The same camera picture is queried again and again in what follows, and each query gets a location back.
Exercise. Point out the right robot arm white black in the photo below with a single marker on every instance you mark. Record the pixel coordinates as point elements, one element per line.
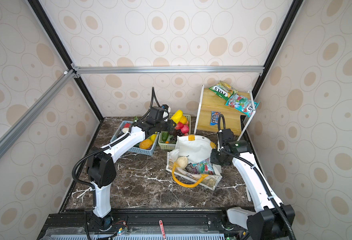
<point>271,219</point>

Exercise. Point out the cream garlic bulb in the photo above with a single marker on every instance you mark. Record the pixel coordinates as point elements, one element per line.
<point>181,162</point>

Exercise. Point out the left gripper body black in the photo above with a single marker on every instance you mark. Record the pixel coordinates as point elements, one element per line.
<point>163,126</point>

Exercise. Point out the red apple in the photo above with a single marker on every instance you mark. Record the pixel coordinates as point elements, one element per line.
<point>179,126</point>

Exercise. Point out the green candy bag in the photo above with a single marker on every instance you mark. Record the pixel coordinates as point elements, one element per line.
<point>223,90</point>

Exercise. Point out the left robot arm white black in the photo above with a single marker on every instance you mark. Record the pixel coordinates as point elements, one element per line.
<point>97,169</point>

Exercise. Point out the white grocery bag yellow handles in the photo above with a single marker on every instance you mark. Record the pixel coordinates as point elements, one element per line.
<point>196,149</point>

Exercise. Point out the white plastic spoon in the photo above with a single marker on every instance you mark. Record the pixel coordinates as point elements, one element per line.
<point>90,189</point>

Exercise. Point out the green plastic basket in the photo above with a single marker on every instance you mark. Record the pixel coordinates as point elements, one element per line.
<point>172,139</point>

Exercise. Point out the teal red candy bag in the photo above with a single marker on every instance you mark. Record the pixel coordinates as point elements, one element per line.
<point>242,104</point>

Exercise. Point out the left diagonal aluminium bar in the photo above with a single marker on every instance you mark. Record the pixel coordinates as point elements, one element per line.
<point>10,137</point>

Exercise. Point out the blue plastic basket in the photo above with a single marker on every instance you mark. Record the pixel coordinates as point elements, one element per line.
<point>128,140</point>

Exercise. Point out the orange fruit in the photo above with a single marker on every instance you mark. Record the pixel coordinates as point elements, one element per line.
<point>183,120</point>

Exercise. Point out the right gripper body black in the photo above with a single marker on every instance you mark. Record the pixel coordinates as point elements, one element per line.
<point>217,158</point>

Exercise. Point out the horizontal aluminium bar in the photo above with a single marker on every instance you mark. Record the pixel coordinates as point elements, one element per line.
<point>169,70</point>

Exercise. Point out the purple m&m packet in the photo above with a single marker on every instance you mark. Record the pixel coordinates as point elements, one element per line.
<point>192,168</point>

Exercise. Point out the long yellow fruit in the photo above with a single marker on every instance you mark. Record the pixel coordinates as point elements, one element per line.
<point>177,116</point>

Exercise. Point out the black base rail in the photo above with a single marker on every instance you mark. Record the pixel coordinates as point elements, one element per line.
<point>127,224</point>

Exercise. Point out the blue m&m packet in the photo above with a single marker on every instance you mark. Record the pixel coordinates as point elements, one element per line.
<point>214,118</point>

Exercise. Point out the yellow corn cob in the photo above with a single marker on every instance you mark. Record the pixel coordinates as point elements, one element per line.
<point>153,138</point>

